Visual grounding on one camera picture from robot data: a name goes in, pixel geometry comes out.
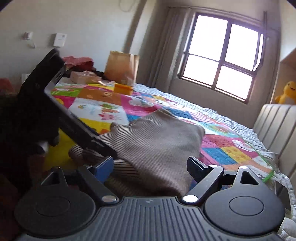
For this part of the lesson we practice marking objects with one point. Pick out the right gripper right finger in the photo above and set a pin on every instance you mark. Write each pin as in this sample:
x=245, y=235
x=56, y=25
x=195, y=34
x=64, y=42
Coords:
x=208, y=180

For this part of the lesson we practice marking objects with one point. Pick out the yellow orange box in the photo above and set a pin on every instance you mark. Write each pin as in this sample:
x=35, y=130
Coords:
x=123, y=89

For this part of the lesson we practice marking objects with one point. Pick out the beige curtain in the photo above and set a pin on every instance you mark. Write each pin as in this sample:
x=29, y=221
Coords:
x=170, y=47

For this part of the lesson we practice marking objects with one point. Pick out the pink tissue box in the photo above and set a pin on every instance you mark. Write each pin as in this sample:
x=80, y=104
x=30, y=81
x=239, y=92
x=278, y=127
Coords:
x=85, y=77

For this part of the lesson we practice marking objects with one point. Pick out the window with dark frame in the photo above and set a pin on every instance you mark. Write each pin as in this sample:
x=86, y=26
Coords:
x=223, y=54

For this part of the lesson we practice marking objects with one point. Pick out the yellow duck plush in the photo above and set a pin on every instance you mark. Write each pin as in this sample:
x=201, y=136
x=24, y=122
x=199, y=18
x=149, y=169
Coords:
x=289, y=94

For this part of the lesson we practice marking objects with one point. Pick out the pink red clothes pile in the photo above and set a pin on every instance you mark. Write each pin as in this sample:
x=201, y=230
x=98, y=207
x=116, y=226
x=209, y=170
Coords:
x=79, y=64

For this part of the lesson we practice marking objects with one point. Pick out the white wall switch box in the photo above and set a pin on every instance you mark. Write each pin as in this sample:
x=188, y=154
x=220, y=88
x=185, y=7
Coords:
x=59, y=40

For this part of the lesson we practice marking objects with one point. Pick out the brown paper bag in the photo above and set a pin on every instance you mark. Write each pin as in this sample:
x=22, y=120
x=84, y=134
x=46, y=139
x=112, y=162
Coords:
x=122, y=68

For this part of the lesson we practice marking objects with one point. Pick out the colourful patchwork quilt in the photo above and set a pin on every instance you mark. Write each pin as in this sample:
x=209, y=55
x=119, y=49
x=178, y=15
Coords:
x=225, y=142

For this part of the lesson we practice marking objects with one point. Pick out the beige padded headboard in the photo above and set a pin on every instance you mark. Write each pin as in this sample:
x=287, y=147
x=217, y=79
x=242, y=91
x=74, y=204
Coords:
x=275, y=127

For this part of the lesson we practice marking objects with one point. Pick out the white smartphone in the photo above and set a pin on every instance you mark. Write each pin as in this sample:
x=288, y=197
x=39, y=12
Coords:
x=282, y=193

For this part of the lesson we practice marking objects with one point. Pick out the beige striped knit garment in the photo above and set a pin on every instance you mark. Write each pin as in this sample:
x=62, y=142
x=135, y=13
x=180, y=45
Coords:
x=152, y=154

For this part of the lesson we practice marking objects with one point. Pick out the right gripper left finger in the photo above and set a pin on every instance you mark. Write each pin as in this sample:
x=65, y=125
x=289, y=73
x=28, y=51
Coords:
x=93, y=178

